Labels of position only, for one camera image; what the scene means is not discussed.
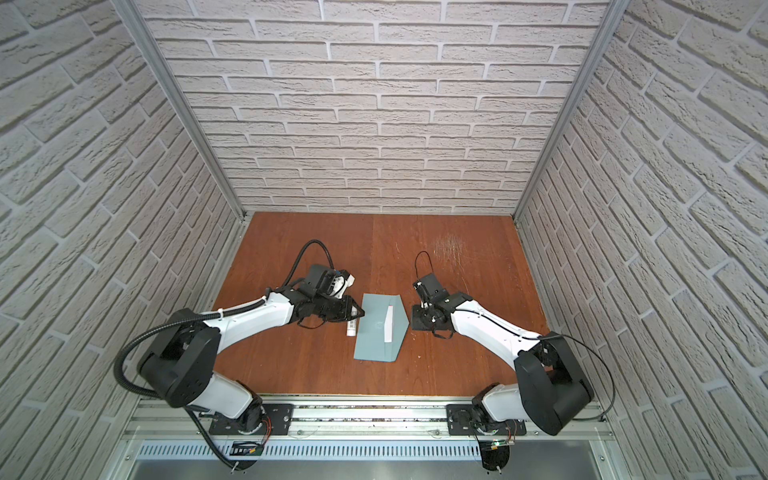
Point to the left aluminium corner post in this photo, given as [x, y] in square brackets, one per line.
[149, 48]

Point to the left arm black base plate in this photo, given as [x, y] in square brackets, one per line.
[279, 414]

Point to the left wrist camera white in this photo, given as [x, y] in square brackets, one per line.
[341, 282]

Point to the aluminium corner post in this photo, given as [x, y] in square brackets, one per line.
[594, 55]
[149, 48]

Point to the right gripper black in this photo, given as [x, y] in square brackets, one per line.
[417, 319]

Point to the right aluminium corner post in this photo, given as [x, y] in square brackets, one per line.
[594, 55]

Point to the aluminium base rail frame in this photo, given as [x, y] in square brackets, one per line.
[372, 428]

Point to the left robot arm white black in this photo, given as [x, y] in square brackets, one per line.
[179, 363]

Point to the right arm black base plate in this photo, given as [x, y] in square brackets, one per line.
[467, 419]

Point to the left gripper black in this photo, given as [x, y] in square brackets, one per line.
[351, 310]

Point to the pink white letter card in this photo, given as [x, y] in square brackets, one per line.
[388, 328]

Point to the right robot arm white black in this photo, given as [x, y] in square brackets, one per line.
[551, 389]

